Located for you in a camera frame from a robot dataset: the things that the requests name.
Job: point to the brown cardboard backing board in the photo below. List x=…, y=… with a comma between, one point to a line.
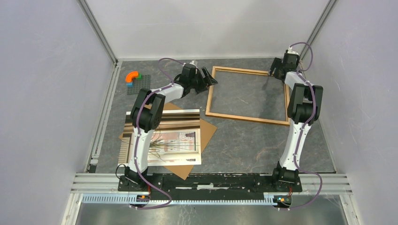
x=207, y=131

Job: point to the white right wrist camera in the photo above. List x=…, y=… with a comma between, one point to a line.
x=291, y=51

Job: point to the right aluminium corner post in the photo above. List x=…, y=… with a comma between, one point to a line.
x=321, y=21

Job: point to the orange curved toy block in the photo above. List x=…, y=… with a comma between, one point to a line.
x=131, y=76

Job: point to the white slotted cable duct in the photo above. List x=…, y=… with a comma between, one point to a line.
x=134, y=199

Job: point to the glossy printed photo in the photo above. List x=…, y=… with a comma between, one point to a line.
x=177, y=139

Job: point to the aluminium corner post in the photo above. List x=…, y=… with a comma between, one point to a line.
x=321, y=21
x=97, y=30

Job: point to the wooden picture frame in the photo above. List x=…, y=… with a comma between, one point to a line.
x=216, y=69

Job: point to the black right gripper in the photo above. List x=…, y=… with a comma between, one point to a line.
x=277, y=62

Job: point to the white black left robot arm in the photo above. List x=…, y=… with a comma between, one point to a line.
x=147, y=112

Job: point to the left aluminium corner post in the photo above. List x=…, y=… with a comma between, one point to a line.
x=97, y=30

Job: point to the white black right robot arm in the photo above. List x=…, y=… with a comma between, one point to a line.
x=303, y=110

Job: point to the clear acrylic sheet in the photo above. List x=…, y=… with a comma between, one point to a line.
x=247, y=95

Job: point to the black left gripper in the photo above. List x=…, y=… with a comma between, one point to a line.
x=207, y=81

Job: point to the grey lego baseplate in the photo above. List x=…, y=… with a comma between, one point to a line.
x=139, y=84

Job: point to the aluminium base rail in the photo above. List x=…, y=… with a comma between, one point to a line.
x=106, y=183

